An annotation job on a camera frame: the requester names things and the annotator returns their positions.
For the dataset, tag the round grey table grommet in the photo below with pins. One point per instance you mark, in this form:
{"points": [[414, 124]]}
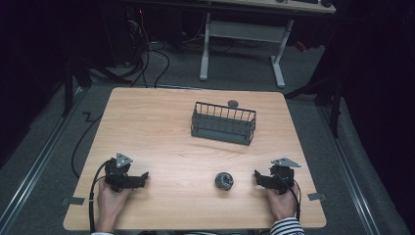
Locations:
{"points": [[233, 103]]}

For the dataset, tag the steel wool scrubber ball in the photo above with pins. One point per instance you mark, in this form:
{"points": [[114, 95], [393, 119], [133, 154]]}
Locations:
{"points": [[224, 181]]}

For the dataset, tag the metal floor rail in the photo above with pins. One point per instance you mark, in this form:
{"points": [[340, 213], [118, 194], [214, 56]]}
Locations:
{"points": [[36, 169], [349, 173]]}

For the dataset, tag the person's right hand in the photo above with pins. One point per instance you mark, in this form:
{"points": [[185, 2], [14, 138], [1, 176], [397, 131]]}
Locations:
{"points": [[282, 204]]}

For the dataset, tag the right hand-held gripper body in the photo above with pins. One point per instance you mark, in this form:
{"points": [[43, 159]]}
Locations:
{"points": [[283, 174]]}

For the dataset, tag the white metal frame desk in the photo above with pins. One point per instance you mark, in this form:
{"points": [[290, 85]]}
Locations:
{"points": [[244, 32]]}

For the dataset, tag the black metal stand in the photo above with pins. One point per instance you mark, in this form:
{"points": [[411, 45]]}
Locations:
{"points": [[70, 84], [329, 98]]}

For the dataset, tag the grey tape piece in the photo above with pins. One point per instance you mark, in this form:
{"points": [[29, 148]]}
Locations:
{"points": [[316, 196], [73, 200]]}

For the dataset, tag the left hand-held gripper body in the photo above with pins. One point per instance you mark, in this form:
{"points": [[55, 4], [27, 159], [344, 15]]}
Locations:
{"points": [[119, 174]]}

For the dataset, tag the person's left hand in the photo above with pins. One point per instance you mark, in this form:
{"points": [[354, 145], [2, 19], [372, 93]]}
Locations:
{"points": [[110, 205]]}

